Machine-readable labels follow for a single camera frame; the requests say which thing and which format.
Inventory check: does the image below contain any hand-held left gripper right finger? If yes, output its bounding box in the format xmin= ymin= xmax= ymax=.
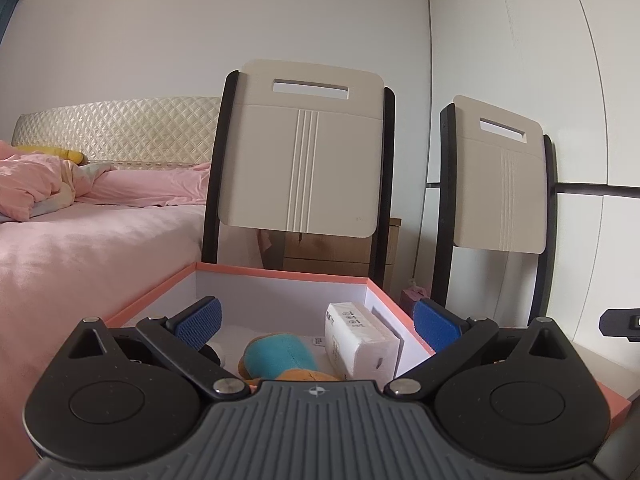
xmin=384 ymin=298 xmax=582 ymax=403

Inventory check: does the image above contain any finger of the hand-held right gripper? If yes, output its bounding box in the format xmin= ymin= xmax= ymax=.
xmin=600 ymin=309 xmax=640 ymax=342

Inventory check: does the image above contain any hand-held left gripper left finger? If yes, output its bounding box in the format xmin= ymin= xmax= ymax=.
xmin=65 ymin=296 xmax=251 ymax=402

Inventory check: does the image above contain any white tissue pack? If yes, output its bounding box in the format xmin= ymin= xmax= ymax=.
xmin=324 ymin=301 xmax=404 ymax=382

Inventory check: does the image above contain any pink cardboard box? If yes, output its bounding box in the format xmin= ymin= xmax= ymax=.
xmin=104 ymin=261 xmax=437 ymax=397

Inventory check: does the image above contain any brown bear plush blue shirt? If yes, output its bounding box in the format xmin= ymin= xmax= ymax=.
xmin=235 ymin=332 xmax=347 ymax=386

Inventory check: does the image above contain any small pink object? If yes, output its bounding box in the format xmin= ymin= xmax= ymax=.
xmin=401 ymin=284 xmax=432 ymax=313

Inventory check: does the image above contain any pink box lid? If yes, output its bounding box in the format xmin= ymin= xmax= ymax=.
xmin=595 ymin=382 xmax=632 ymax=436

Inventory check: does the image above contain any bed with pink sheet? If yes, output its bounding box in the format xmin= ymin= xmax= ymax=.
xmin=0 ymin=160 xmax=213 ymax=480

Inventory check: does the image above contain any wooden nightstand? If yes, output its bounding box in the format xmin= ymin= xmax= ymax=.
xmin=280 ymin=216 xmax=404 ymax=276

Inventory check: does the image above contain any cream chair plain back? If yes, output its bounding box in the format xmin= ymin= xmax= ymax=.
xmin=431 ymin=94 xmax=559 ymax=320
xmin=201 ymin=58 xmax=397 ymax=288

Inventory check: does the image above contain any cream quilted headboard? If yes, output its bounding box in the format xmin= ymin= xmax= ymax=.
xmin=11 ymin=96 xmax=222 ymax=167

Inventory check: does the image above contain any pink crumpled blanket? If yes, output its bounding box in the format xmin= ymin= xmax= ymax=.
xmin=0 ymin=141 xmax=212 ymax=224

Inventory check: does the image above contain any yellow pillow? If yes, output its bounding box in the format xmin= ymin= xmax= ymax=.
xmin=12 ymin=145 xmax=84 ymax=165

